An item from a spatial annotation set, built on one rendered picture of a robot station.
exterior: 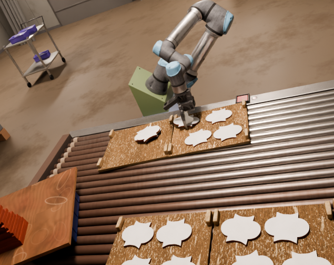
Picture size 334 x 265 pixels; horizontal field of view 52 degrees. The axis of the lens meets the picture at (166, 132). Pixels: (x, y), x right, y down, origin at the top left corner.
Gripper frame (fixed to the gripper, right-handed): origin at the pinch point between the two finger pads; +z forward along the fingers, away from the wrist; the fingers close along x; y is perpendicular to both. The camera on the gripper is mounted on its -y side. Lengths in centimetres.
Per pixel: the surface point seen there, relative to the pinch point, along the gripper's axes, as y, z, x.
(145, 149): -22.3, 2.5, -15.7
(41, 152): -232, 103, 153
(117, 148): -41.7, 3.3, -9.0
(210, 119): 13.4, -0.2, -1.5
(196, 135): 6.6, 0.3, -14.3
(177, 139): -4.5, 1.6, -12.3
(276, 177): 42, 2, -51
